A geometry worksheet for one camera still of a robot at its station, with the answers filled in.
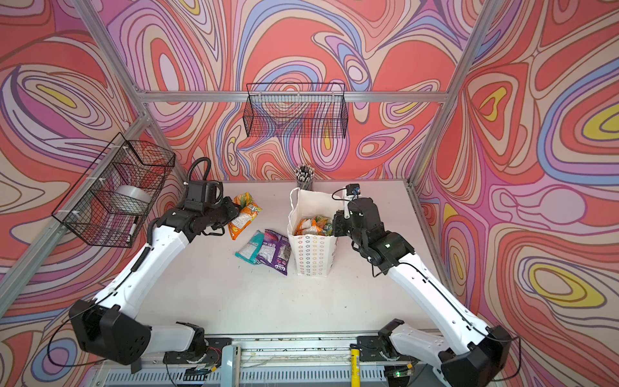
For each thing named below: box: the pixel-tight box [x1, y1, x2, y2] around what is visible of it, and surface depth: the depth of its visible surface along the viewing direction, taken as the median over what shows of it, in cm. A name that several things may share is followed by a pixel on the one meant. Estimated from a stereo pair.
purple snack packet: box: [255, 228, 292, 276], surface depth 92 cm
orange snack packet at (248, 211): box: [228, 191, 263, 241], surface depth 78 cm
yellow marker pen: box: [350, 348, 362, 387], surface depth 71 cm
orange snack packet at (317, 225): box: [294, 215, 333, 237], surface depth 90 cm
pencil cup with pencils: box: [294, 163, 316, 191], surface depth 101 cm
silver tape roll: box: [111, 184, 151, 216], surface depth 74 cm
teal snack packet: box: [234, 229, 265, 266], surface depth 93 cm
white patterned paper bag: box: [286, 187, 344, 277], surface depth 82 cm
